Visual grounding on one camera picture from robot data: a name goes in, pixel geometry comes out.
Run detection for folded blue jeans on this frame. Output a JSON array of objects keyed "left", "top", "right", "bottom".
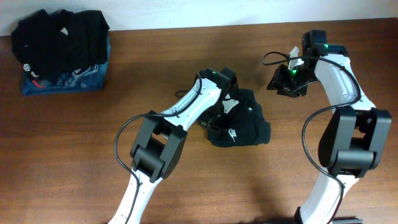
[{"left": 12, "top": 30, "right": 111, "bottom": 95}]

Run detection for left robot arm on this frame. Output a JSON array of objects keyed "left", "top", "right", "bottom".
[{"left": 110, "top": 68, "right": 236, "bottom": 223}]

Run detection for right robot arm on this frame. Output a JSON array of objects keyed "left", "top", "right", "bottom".
[{"left": 269, "top": 43, "right": 392, "bottom": 224}]

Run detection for black folded sweater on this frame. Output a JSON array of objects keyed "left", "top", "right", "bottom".
[{"left": 11, "top": 9, "right": 109, "bottom": 83}]

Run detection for dark teal t-shirt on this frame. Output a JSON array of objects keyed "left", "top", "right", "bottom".
[{"left": 207, "top": 89, "right": 271, "bottom": 147}]

